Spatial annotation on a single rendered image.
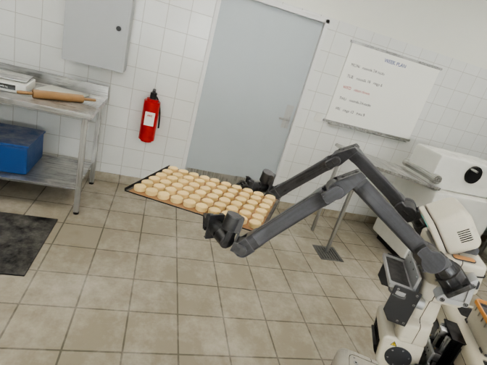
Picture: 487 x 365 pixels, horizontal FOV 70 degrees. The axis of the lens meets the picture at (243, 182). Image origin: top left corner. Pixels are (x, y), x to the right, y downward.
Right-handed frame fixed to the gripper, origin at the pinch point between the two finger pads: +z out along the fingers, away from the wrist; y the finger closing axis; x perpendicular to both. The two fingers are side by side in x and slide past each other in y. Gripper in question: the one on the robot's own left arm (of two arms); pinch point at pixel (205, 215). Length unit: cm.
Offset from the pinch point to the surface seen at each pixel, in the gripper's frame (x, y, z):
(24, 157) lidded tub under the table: -62, 53, 198
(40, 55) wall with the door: -51, -20, 259
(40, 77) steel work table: -51, -2, 252
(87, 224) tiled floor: -18, 94, 159
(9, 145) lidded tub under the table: -72, 44, 200
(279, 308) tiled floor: 96, 100, 37
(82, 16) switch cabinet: -23, -60, 227
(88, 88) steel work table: -13, -1, 239
